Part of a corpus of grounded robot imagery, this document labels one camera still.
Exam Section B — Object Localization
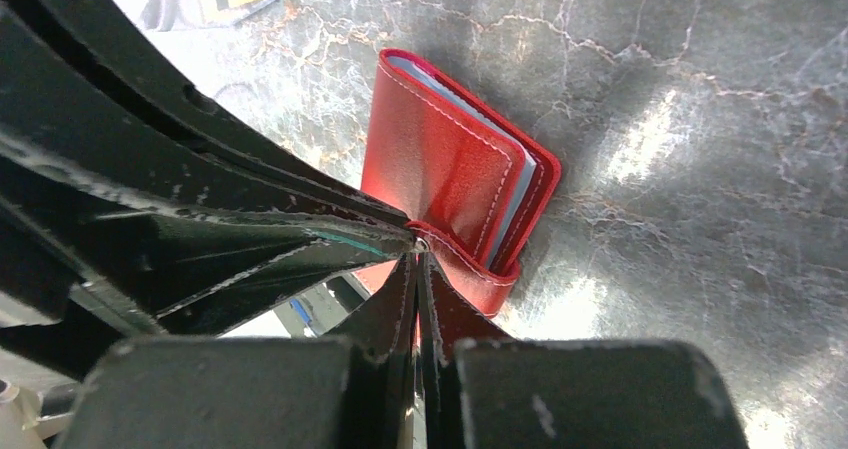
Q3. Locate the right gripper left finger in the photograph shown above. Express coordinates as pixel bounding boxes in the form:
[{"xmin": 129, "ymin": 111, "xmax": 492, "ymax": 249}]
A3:
[{"xmin": 57, "ymin": 254, "xmax": 417, "ymax": 448}]

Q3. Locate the red leather card holder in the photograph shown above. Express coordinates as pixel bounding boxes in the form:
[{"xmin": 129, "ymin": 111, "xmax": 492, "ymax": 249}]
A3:
[{"xmin": 360, "ymin": 48, "xmax": 563, "ymax": 317}]

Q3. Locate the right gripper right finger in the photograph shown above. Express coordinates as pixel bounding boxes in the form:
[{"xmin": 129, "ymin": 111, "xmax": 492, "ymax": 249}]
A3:
[{"xmin": 417, "ymin": 253, "xmax": 748, "ymax": 448}]

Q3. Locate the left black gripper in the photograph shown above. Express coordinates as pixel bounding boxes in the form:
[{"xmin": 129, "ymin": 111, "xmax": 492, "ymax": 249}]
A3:
[{"xmin": 1, "ymin": 0, "xmax": 414, "ymax": 380}]

